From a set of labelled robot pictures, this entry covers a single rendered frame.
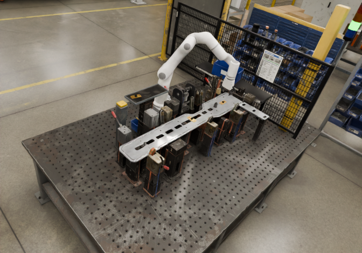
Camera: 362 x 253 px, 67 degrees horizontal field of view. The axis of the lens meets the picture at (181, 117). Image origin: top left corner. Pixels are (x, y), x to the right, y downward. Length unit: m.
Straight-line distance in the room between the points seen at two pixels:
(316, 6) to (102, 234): 8.19
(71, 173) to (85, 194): 0.23
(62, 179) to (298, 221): 2.38
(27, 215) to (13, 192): 0.32
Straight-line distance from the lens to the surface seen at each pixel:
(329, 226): 3.52
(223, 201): 2.20
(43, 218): 2.92
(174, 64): 2.57
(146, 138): 2.09
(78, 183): 2.19
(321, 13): 8.97
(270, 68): 2.97
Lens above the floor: 2.38
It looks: 36 degrees down
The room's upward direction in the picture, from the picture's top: 11 degrees clockwise
